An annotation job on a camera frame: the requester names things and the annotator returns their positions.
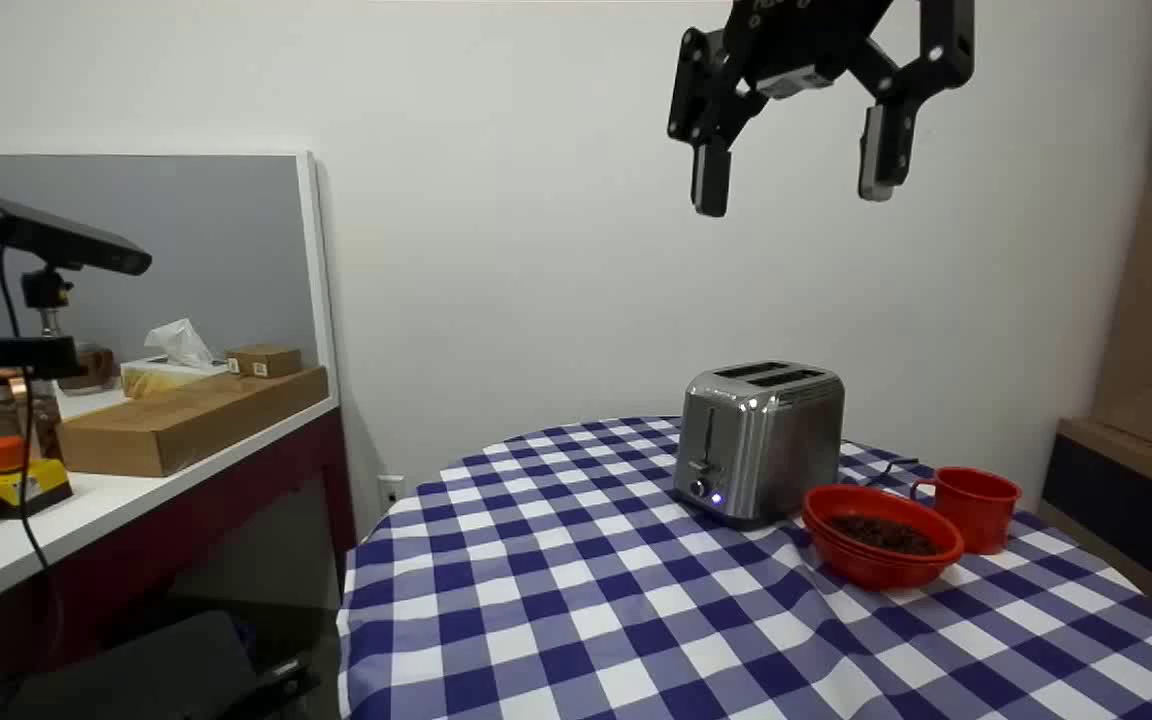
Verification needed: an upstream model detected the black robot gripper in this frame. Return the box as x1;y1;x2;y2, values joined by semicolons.
662;0;979;219

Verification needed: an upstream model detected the stainless steel two-slot toaster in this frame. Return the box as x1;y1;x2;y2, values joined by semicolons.
669;357;847;530

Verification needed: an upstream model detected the red bowl with dark contents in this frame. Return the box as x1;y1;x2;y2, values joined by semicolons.
798;480;968;595

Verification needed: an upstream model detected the red plastic cup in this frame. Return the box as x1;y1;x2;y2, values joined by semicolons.
928;466;1023;556

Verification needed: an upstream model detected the blue white checkered tablecloth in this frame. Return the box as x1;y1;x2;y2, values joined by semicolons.
333;413;1152;720

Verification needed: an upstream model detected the small brown box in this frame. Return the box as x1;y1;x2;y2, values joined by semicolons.
227;340;309;380

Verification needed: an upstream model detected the grey partition panel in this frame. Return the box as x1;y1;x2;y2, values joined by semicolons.
0;148;336;386

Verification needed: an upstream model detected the tissue box with white tissue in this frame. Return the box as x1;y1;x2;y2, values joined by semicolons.
114;317;245;400

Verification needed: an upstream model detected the flat cardboard box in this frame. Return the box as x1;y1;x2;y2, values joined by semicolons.
55;366;333;480

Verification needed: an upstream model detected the white counter with dark front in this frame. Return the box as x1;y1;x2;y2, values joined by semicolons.
0;378;354;720

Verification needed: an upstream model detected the yellow black tool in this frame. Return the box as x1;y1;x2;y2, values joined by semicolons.
0;457;74;523

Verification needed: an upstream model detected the black toaster power cable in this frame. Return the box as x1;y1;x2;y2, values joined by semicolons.
841;449;939;498

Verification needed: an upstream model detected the black bar camera on stand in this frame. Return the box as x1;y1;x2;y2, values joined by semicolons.
0;189;155;338

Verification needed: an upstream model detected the black camera cable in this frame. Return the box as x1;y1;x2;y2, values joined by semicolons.
0;241;55;578

